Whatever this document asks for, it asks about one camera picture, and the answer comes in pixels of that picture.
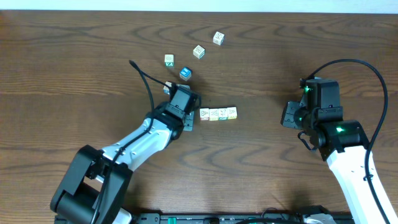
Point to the wooden block top right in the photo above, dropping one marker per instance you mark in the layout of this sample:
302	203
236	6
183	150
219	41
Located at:
218	38

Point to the wooden block yellow W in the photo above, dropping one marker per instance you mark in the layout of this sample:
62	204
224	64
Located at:
213	114

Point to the wooden block blue I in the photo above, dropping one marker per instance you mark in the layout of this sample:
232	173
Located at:
185	73

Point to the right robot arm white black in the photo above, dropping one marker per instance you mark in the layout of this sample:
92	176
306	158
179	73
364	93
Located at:
343	145

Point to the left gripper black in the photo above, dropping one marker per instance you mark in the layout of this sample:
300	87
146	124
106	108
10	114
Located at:
189	120

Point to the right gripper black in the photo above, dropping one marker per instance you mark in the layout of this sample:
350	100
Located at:
288	119

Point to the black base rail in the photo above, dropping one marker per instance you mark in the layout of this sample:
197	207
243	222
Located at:
315	214

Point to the wooden block red edge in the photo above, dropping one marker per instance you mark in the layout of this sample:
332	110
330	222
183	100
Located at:
204	114

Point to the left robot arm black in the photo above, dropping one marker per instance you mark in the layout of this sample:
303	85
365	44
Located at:
93	188

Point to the wooden block plain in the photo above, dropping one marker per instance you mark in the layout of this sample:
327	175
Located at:
232	112

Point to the wooden block green edge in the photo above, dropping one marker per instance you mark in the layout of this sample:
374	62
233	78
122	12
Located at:
222	113

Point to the wooden block teal edge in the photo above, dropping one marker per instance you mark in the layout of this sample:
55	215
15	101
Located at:
198	51

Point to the wooden block blue side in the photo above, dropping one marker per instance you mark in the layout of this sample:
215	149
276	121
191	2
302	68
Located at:
167	87

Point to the wooden block green Z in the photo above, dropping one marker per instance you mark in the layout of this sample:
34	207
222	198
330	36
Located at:
169	60

